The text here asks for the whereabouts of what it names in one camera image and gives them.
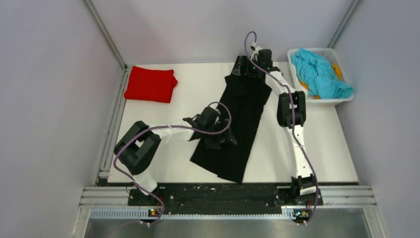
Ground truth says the light blue t shirt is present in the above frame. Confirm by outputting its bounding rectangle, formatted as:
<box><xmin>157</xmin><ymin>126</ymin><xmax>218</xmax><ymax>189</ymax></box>
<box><xmin>291</xmin><ymin>48</ymin><xmax>354</xmax><ymax>99</ymax></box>

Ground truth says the grey slotted cable duct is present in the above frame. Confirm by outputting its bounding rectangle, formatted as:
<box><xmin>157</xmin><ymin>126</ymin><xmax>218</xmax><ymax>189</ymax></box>
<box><xmin>90</xmin><ymin>208</ymin><xmax>308</xmax><ymax>221</ymax></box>

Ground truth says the orange t shirt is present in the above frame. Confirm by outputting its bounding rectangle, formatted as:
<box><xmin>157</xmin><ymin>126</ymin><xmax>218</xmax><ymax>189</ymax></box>
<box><xmin>299</xmin><ymin>64</ymin><xmax>343</xmax><ymax>99</ymax></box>

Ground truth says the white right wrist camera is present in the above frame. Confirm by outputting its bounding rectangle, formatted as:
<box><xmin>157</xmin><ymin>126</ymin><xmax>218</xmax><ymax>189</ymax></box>
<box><xmin>251</xmin><ymin>42</ymin><xmax>262</xmax><ymax>58</ymax></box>

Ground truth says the black t shirt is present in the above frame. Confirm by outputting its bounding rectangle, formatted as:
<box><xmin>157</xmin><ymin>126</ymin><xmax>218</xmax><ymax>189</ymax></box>
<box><xmin>190</xmin><ymin>73</ymin><xmax>271</xmax><ymax>183</ymax></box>

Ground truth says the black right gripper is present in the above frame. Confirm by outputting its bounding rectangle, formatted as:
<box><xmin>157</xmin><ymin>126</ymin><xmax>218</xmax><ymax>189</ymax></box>
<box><xmin>232</xmin><ymin>57</ymin><xmax>261</xmax><ymax>79</ymax></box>

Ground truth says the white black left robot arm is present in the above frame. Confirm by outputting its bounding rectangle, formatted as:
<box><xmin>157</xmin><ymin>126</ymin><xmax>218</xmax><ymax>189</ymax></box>
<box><xmin>113</xmin><ymin>103</ymin><xmax>237</xmax><ymax>205</ymax></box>

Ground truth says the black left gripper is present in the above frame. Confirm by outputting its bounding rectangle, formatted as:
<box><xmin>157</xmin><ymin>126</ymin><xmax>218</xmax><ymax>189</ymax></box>
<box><xmin>203</xmin><ymin>119</ymin><xmax>235</xmax><ymax>149</ymax></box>

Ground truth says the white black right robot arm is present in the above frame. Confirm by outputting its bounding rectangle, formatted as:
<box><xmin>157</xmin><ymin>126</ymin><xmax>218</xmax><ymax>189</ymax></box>
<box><xmin>232</xmin><ymin>46</ymin><xmax>320</xmax><ymax>207</ymax></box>

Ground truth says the folded red t shirt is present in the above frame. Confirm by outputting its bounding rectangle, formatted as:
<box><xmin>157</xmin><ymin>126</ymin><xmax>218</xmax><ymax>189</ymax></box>
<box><xmin>124</xmin><ymin>66</ymin><xmax>178</xmax><ymax>103</ymax></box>

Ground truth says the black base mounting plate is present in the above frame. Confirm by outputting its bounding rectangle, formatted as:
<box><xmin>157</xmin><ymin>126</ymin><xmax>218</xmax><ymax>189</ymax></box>
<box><xmin>128</xmin><ymin>183</ymin><xmax>323</xmax><ymax>215</ymax></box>

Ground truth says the white plastic laundry basket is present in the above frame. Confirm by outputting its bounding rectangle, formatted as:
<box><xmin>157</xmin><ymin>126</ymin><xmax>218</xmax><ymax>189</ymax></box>
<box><xmin>287</xmin><ymin>48</ymin><xmax>354</xmax><ymax>106</ymax></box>

